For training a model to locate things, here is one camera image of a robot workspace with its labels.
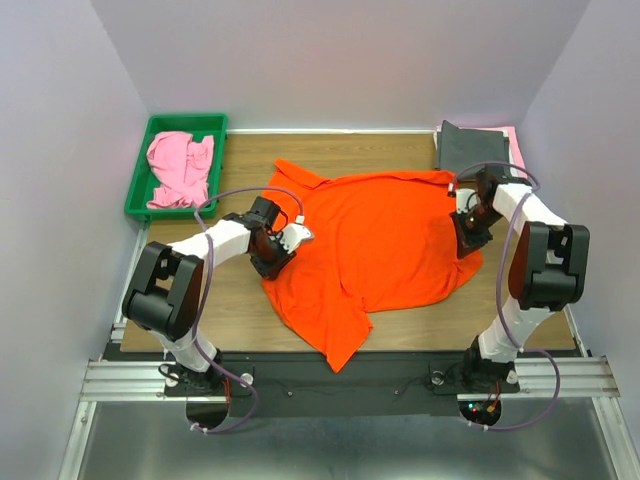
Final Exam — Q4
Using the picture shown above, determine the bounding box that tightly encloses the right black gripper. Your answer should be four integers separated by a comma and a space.
449, 204, 503, 258

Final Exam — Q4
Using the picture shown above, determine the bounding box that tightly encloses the orange t shirt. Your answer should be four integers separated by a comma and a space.
262, 159, 483, 373

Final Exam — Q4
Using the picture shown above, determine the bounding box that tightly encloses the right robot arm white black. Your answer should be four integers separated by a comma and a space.
448, 162, 590, 390

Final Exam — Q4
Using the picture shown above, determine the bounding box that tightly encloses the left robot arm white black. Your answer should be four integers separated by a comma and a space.
122, 196, 313, 394

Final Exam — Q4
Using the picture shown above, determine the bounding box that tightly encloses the dark grey folded t shirt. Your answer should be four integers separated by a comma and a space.
435, 120, 510, 181

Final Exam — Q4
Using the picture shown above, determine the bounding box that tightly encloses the pink folded t shirt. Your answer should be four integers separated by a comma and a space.
502, 126, 525, 167

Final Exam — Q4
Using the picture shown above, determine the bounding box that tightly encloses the white folded t shirt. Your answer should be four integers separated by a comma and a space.
433, 125, 442, 150

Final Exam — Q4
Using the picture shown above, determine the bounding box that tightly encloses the pink crumpled t shirt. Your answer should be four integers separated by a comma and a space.
146, 131, 215, 210

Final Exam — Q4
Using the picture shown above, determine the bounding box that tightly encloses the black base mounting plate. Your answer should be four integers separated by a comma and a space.
158, 351, 519, 426

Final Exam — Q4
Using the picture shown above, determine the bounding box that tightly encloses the green plastic bin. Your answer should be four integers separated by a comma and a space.
125, 113, 228, 220

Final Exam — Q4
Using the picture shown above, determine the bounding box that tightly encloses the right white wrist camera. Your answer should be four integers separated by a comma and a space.
448, 188, 479, 214

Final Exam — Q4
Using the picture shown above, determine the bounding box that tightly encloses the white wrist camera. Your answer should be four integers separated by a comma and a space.
448, 188, 479, 214
278, 223, 314, 253

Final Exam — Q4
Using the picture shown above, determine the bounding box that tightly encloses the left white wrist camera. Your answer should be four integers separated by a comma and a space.
278, 223, 314, 253

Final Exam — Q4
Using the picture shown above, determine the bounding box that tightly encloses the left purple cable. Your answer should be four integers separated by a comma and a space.
192, 185, 307, 435

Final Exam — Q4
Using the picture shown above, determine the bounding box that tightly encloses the aluminium rail frame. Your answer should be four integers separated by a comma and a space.
61, 224, 639, 479

